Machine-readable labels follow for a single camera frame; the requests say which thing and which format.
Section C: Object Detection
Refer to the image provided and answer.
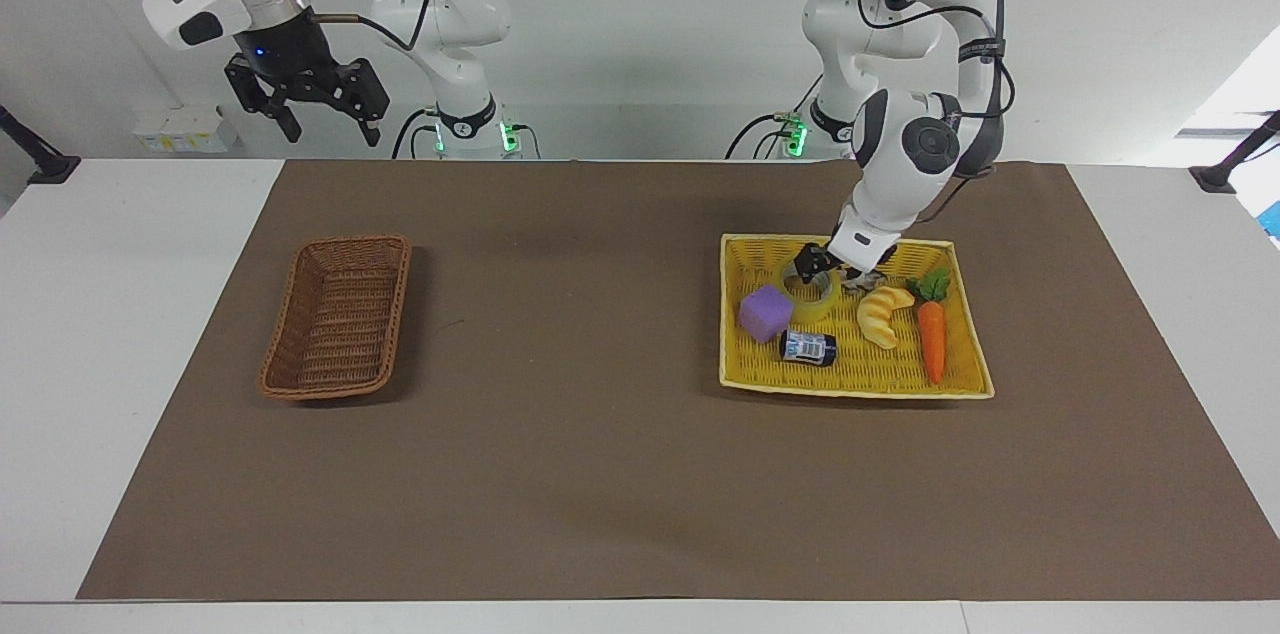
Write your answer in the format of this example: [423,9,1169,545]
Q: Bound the small dark labelled jar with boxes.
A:
[779,329,839,369]

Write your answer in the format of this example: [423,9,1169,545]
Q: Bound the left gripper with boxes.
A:
[794,244,892,296]

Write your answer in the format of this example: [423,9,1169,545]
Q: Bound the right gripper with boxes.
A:
[223,11,392,148]

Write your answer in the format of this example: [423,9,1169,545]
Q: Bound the purple cube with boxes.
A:
[738,286,795,345]

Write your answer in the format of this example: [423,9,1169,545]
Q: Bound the clear tape roll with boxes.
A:
[779,259,837,325]

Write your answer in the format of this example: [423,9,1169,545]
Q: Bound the orange toy carrot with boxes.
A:
[906,268,953,386]

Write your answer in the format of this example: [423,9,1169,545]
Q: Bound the yellow toy croissant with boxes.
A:
[856,285,917,351]

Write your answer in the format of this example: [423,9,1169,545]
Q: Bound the white box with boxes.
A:
[133,105,242,155]

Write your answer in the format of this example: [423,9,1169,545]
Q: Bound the brown wicker basket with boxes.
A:
[258,234,414,402]

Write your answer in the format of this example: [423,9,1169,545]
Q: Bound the black stand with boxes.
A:
[0,104,82,186]
[1189,111,1280,194]

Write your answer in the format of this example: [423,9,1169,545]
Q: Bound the yellow woven basket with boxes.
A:
[718,233,996,401]

